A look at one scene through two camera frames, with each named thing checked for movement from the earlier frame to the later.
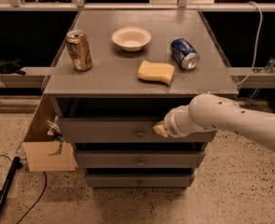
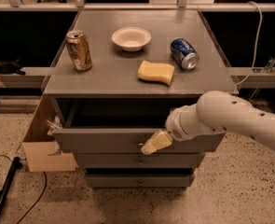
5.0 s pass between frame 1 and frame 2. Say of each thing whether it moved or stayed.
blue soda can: stayed
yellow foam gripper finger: moved
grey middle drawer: stayed
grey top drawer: moved
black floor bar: stayed
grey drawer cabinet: stayed
